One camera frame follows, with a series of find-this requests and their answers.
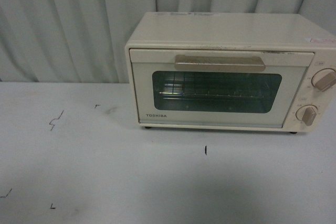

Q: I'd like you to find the cream glass oven door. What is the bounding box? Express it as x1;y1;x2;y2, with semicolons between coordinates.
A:
130;49;314;128

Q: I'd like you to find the cream Toshiba toaster oven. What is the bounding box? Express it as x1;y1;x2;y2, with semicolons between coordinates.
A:
125;12;335;132

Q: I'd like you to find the lower beige oven knob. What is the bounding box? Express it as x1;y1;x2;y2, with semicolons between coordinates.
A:
296;105;318;126

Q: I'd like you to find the beige oven knob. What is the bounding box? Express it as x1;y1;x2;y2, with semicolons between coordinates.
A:
296;105;318;126
311;68;336;92

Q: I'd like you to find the upper beige oven knob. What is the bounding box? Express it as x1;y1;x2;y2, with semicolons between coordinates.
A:
311;68;336;92

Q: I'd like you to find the white pleated curtain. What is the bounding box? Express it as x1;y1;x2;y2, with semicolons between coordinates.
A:
1;0;335;83

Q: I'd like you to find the metal wire oven rack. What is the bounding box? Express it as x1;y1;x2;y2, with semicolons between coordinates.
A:
159;82;264;99

